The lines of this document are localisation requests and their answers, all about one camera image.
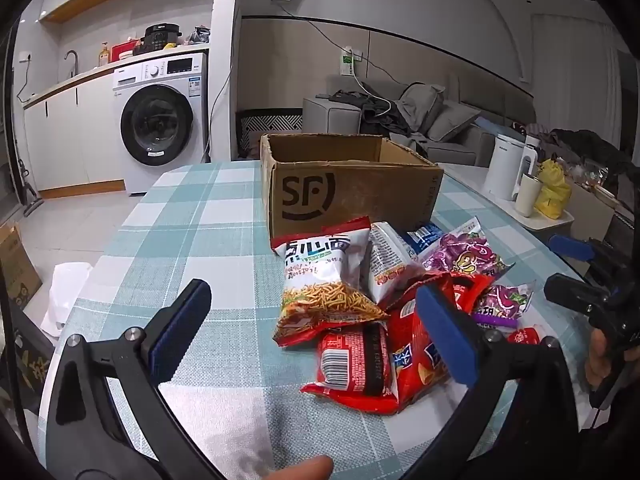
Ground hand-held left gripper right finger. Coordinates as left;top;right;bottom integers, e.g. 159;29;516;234
397;280;583;480

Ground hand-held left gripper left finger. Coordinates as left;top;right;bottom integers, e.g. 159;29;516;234
37;279;226;480

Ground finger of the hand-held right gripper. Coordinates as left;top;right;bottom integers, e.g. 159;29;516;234
547;234;618;273
544;274;613;318

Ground red chip snack packet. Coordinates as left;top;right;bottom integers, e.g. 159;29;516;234
387;280;456;413

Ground purple snack packet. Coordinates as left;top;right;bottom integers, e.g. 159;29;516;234
419;216;516;281
472;280;537;331

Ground brown cardboard box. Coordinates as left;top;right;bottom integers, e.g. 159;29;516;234
259;132;445;241

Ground person's right hand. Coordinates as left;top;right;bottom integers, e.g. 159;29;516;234
586;327;610;392

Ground person's left hand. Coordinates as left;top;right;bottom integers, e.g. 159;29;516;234
264;455;335;480

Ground yellow plastic bag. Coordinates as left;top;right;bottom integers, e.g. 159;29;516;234
532;159;572;220

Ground small red snack packet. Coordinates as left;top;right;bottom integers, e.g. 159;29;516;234
507;325;543;346

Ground beige cup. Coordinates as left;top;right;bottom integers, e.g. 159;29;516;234
515;173;543;217

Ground blue snack packet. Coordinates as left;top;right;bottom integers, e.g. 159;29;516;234
404;222;446;256

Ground teal plaid tablecloth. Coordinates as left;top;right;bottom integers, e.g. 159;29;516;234
37;160;601;480

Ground red barcode snack packet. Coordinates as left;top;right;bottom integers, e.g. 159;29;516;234
300;321;401;415

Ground dark cloth heap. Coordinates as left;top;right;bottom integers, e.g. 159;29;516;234
550;129;636;181

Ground white electric kettle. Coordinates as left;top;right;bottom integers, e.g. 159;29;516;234
482;135;538;201

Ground white plastic bag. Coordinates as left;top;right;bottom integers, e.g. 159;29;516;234
40;261;93;336

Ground white marble coffee table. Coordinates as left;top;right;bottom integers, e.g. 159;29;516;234
442;160;616;246

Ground white noodle snack packet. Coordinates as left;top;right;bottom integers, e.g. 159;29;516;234
270;216;390;348

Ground light blue cloth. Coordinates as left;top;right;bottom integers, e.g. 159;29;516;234
475;116;521;136

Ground dark printed bag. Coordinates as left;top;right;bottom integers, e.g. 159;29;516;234
0;300;56;411

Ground printed cardboard box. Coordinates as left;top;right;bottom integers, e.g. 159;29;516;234
0;224;43;311

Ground grey cushion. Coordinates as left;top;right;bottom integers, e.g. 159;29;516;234
425;100;483;143

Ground white washing machine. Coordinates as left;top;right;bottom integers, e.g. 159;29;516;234
111;52;210;196

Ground stick vacuum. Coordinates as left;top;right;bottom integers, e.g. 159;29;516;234
15;157;46;218

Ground black white patterned basket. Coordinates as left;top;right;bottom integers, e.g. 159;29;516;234
235;109;304;158

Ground white kitchen base cabinet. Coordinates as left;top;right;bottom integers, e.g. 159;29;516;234
22;67;126;198

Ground dark clothes pile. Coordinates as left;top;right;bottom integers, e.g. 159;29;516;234
327;87;426;141

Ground grey sofa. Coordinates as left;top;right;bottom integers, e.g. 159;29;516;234
302;72;536;168

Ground red box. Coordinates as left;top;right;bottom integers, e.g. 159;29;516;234
111;40;138;63

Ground black pressure cooker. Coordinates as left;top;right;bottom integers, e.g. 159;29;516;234
134;24;183;53

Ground black wall cable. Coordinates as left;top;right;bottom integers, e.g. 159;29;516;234
207;0;236;161

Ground white charging cable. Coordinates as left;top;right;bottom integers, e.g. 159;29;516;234
352;67;393;116

